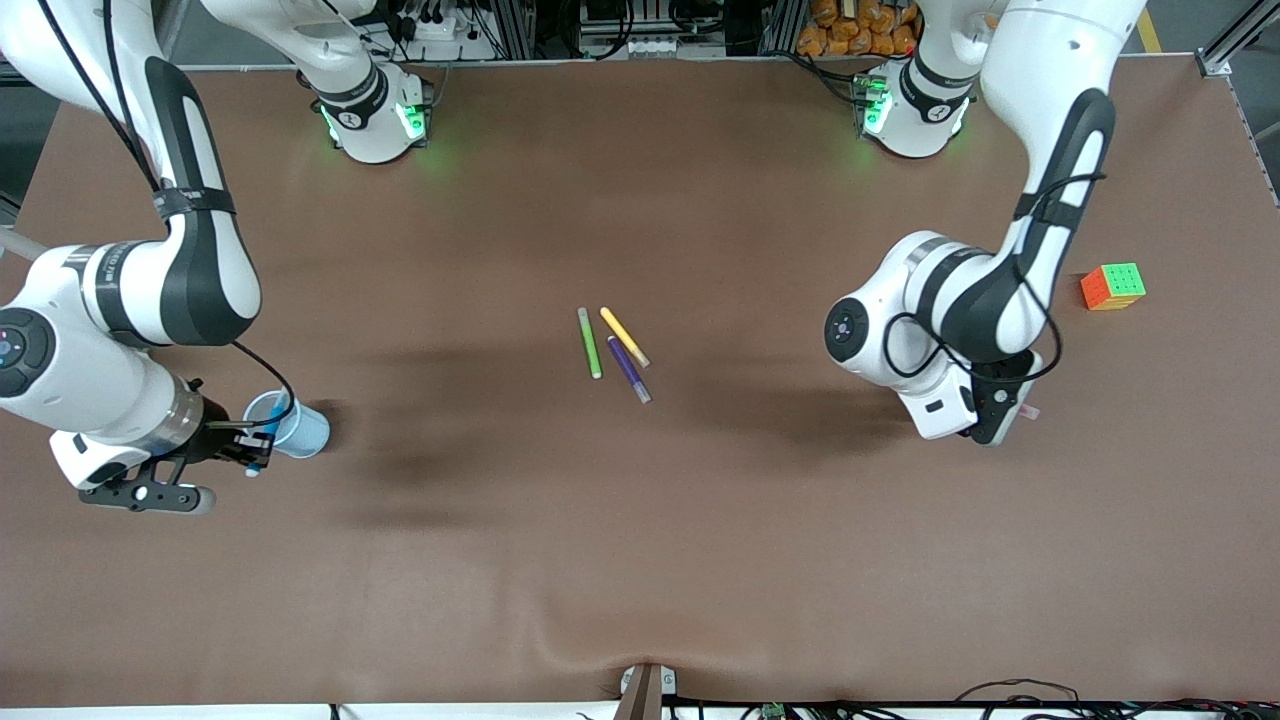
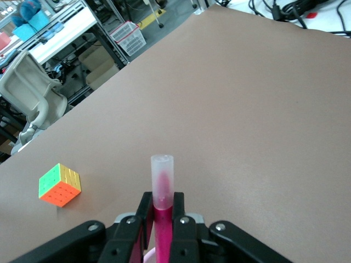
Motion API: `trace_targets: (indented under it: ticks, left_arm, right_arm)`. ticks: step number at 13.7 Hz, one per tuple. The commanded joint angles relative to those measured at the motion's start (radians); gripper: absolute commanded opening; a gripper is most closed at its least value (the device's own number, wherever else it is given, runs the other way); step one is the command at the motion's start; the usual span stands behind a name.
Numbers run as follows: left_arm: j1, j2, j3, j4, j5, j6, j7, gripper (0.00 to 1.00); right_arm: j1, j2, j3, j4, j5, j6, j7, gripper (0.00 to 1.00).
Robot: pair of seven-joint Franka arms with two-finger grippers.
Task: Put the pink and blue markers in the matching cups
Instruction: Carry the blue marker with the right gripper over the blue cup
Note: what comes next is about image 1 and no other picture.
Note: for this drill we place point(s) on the white connector block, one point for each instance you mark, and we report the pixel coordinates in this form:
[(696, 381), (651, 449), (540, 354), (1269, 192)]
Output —
[(630, 47)]

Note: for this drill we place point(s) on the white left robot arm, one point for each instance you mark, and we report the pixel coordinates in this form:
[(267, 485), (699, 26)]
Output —
[(1040, 80)]

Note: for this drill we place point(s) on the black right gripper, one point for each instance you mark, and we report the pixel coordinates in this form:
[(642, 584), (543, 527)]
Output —
[(217, 434)]

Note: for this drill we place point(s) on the purple marker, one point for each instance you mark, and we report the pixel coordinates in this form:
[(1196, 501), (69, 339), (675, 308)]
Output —
[(629, 369)]

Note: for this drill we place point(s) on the small green circuit board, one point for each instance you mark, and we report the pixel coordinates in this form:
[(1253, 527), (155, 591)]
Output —
[(773, 712)]

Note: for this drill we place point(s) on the green marker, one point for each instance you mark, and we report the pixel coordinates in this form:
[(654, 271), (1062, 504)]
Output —
[(590, 343)]

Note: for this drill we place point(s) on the aluminium frame post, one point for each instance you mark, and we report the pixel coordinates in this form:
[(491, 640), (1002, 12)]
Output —
[(1235, 35)]

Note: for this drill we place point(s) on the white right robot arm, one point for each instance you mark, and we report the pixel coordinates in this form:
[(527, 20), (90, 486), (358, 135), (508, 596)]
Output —
[(90, 380)]

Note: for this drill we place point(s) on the yellow marker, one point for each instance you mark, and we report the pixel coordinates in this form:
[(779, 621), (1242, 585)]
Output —
[(624, 336)]

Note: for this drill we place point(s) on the blue marker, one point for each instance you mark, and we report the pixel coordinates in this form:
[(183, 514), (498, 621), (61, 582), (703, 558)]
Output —
[(272, 412)]

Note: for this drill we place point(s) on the colourful puzzle cube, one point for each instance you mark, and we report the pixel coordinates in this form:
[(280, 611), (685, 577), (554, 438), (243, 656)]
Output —
[(1120, 285)]

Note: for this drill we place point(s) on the orange snack bag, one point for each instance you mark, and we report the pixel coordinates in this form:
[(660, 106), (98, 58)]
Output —
[(850, 30)]

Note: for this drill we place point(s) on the blue mesh cup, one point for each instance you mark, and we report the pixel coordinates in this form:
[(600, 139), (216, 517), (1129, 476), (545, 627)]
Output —
[(310, 432)]

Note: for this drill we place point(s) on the metal table edge bracket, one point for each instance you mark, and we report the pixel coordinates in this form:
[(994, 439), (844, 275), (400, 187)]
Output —
[(645, 690)]

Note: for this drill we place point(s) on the white power strip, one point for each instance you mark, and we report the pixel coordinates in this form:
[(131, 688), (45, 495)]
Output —
[(430, 25)]

